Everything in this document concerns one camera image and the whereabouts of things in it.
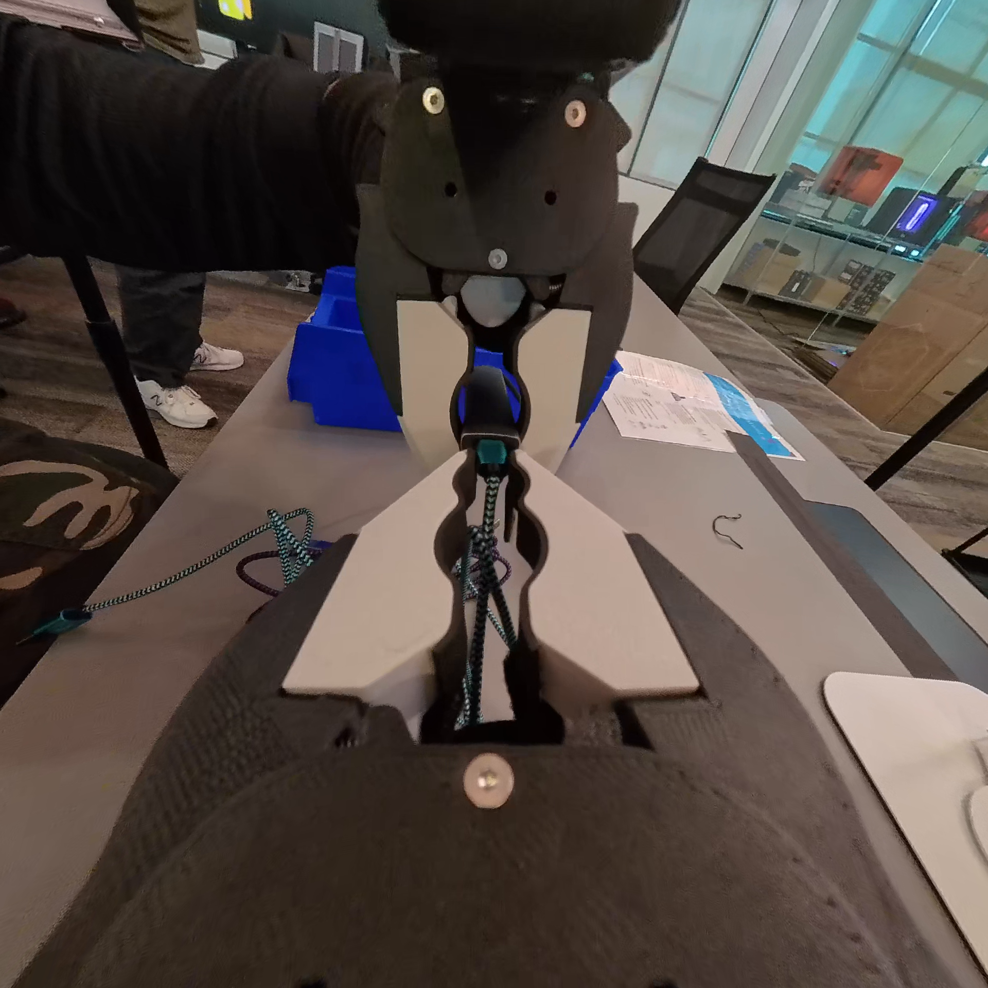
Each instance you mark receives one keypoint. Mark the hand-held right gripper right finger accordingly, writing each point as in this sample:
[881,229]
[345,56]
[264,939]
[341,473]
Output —
[610,610]

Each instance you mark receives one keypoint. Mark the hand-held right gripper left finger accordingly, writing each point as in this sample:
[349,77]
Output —
[370,610]

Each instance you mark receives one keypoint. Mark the blue plastic bin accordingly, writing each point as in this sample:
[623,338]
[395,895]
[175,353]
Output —
[332,370]

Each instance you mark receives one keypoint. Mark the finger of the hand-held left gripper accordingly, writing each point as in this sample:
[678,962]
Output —
[560,370]
[428,370]

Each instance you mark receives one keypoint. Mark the blue printed leaflet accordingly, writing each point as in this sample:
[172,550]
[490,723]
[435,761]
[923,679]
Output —
[752,421]

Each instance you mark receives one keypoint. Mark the black metal stand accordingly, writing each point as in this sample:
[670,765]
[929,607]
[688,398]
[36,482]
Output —
[926,432]

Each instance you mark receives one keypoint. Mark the camouflage patterned cloth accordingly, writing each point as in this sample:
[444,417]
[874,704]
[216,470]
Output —
[69,502]

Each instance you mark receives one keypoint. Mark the shelf with machines and boxes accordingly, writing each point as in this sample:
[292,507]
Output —
[857,224]

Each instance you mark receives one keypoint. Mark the black tripod leg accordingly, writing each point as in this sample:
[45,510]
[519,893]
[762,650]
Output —
[108,347]

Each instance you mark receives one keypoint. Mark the cardboard box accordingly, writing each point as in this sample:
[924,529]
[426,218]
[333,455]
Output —
[918,347]

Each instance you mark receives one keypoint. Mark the black mesh office chair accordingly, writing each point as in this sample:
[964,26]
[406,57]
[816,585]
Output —
[706,231]

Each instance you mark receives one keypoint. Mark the white printed paper sheet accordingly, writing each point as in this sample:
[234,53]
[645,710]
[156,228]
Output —
[656,401]

